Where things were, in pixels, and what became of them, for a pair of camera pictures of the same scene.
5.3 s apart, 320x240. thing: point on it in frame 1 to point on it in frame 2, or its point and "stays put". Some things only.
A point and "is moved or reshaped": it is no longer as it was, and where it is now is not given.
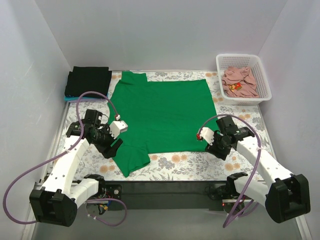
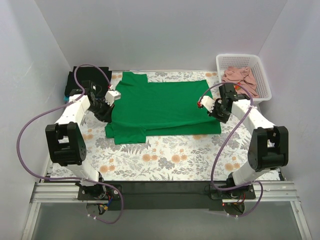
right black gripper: (216, 149) to (218, 115)
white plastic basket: (252, 62) stays put
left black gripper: (107, 146) to (104, 114)
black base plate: (168, 195) stays put
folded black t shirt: (84, 79) stays put
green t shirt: (162, 117) is moved or reshaped
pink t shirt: (238, 82) stays put
